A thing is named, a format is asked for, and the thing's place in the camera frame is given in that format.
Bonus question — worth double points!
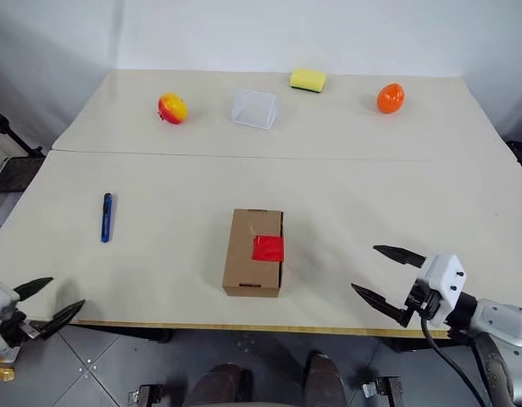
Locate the yellow sponge with green base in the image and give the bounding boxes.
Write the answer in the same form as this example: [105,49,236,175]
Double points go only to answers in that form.
[290,68,329,94]

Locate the orange toy fruit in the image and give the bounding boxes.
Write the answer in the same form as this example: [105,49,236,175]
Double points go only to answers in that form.
[376,82,405,115]

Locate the blue pen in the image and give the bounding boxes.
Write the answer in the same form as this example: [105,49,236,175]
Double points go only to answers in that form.
[100,192,114,244]

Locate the dark brown rounded shape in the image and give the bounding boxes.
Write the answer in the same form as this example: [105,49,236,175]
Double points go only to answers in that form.
[303,352,347,407]
[186,363,253,407]

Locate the red and yellow toy apple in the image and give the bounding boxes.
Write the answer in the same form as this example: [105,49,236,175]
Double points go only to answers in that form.
[157,92,189,125]

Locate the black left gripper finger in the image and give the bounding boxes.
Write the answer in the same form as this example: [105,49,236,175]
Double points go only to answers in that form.
[38,298,86,342]
[13,276,55,303]

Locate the metal caster bracket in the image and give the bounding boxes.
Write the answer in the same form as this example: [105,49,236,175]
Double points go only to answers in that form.
[361,375,403,407]
[128,383,165,407]

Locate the clear plastic container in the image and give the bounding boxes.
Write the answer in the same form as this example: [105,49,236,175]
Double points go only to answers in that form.
[231,87,278,130]

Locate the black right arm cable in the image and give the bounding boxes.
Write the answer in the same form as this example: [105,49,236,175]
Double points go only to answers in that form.
[419,314,489,407]

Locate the black equipment beside table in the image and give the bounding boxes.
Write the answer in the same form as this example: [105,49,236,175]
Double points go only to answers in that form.
[503,130,522,187]

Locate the black stand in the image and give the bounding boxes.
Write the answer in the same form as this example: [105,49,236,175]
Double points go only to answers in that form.
[0,109,45,160]

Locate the brown cardboard box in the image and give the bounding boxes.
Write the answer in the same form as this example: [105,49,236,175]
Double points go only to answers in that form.
[221,207,286,298]

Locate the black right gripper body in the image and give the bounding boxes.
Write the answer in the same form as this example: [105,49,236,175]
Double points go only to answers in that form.
[403,278,442,319]

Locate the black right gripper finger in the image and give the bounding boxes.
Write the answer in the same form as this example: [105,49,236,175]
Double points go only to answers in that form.
[350,282,415,329]
[372,244,428,270]

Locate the red tape strip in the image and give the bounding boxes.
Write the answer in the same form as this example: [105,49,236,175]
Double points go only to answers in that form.
[251,235,286,264]

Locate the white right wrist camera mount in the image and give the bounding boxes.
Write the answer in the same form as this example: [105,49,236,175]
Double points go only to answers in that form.
[414,253,468,329]

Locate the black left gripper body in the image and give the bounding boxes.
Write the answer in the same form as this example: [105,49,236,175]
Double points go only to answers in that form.
[0,311,42,347]

